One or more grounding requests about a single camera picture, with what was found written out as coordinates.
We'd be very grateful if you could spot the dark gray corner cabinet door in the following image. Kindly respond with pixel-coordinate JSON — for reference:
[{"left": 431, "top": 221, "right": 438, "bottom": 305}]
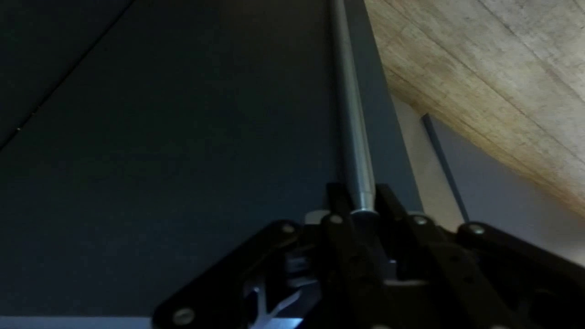
[{"left": 0, "top": 0, "right": 427, "bottom": 318}]

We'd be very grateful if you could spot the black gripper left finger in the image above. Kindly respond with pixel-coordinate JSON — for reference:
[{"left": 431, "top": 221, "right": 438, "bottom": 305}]
[{"left": 151, "top": 181, "right": 392, "bottom": 329}]

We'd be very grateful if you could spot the silver bar corner door handle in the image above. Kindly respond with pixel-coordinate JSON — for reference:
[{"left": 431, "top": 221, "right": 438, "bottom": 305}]
[{"left": 328, "top": 0, "right": 385, "bottom": 215}]

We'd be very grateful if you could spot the dark gray lower cabinet door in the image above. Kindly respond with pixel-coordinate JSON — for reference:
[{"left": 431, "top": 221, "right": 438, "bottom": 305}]
[{"left": 0, "top": 0, "right": 134, "bottom": 150}]

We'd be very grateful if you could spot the stainless steel dishwasher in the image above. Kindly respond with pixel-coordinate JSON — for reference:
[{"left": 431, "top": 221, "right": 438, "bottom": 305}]
[{"left": 421, "top": 111, "right": 585, "bottom": 270}]

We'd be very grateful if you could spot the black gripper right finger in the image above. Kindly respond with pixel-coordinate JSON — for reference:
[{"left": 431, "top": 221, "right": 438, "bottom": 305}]
[{"left": 374, "top": 183, "right": 585, "bottom": 329}]

